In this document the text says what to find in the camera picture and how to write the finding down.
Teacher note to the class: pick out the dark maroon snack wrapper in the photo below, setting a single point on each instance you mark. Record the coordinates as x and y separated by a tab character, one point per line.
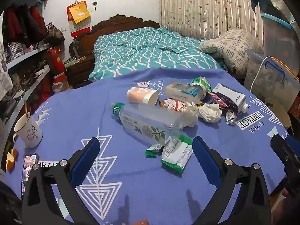
220	101

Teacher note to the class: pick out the grey shelf unit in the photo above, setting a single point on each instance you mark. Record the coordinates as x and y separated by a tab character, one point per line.
25	56

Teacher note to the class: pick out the beige round bin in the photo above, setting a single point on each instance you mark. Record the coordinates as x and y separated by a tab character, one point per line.
277	114

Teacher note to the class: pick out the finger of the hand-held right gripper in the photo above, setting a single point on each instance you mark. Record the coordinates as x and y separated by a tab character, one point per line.
294	145
280	148

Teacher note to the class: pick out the orange peel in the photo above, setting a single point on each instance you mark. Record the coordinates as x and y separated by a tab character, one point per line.
11	160

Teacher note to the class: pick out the wooden nightstand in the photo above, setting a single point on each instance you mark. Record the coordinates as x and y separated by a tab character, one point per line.
78	71

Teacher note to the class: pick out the white tissue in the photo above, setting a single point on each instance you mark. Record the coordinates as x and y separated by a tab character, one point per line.
211	112

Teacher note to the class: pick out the black smartphone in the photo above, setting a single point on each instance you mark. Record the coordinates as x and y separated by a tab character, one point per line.
29	168

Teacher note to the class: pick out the carved wooden headboard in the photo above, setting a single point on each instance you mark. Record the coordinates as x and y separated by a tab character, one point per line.
117	22

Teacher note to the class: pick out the dark handbag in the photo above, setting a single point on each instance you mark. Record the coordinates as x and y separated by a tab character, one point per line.
54	35

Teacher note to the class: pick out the clear plastic bottle green cap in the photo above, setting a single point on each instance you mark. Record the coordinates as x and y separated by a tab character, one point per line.
140	124

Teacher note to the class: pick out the small green and white packet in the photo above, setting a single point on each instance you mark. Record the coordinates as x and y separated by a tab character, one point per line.
153	150

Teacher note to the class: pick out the red and white wrapper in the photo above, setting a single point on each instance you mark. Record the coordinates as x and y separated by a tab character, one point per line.
174	105

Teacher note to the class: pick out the wooden chopstick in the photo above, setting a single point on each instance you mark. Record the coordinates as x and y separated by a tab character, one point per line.
25	109

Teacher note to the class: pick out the red gift box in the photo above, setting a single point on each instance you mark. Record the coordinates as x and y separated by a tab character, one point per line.
57	63

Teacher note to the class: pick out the red and dark clothes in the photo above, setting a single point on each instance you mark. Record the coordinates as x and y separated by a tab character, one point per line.
23	25

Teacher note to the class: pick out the large green and white packet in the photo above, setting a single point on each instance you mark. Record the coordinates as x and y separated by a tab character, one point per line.
175	155

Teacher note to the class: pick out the hanging keys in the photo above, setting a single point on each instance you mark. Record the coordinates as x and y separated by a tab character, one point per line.
94	3

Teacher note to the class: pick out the blue printed tablecloth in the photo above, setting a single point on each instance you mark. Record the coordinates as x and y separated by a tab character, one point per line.
131	187

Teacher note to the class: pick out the silver foil wrapper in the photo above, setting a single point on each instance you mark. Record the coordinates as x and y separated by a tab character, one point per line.
230	117

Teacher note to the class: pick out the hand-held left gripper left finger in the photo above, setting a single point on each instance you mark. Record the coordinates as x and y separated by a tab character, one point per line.
85	161

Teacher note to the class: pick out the crushed green drink can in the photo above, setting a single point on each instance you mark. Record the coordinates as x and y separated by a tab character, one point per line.
201	82

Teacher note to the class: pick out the beige leaf print curtain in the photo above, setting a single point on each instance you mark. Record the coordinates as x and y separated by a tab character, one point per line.
201	7

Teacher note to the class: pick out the white plastic wrapper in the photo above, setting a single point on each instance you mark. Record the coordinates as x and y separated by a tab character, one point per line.
192	113

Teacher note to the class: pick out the tall storage box blue lid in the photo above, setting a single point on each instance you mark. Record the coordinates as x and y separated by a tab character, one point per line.
279	37

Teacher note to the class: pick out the white and dark milk carton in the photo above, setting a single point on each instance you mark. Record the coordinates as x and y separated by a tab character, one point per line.
230	95

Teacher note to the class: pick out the white enamel mug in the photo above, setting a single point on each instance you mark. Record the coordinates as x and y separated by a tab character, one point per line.
28	133

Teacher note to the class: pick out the person's right hand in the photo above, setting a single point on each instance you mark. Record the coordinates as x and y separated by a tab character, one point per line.
285	193

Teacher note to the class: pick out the pink and white paper cup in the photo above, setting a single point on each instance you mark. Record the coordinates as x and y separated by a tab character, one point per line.
140	95

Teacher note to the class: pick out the teal patterned duvet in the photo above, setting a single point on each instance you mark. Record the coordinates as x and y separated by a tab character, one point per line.
145	51

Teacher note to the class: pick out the red and yellow wall calendar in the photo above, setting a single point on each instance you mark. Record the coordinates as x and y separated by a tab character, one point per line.
78	16

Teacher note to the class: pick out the patterned pillow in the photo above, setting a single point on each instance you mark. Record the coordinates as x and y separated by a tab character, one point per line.
234	46

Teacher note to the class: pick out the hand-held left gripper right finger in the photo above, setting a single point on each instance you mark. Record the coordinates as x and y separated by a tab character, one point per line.
206	161

